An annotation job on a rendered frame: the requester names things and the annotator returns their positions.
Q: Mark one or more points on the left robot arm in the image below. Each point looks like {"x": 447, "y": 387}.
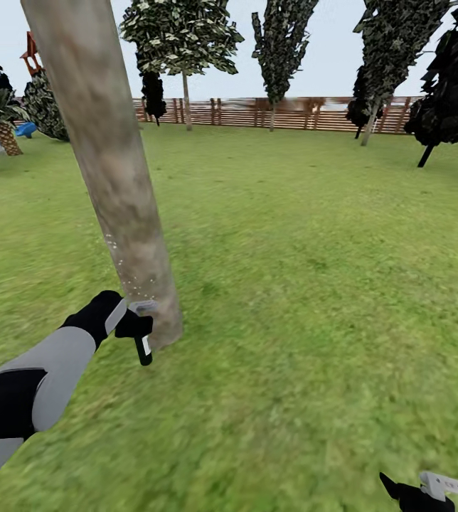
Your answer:
{"x": 35, "y": 387}

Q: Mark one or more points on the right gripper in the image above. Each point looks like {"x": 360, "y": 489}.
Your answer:
{"x": 413, "y": 500}

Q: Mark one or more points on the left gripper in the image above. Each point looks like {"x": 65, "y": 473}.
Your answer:
{"x": 139, "y": 326}

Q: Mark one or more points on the pesticide atomizer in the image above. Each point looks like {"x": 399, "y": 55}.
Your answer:
{"x": 143, "y": 347}

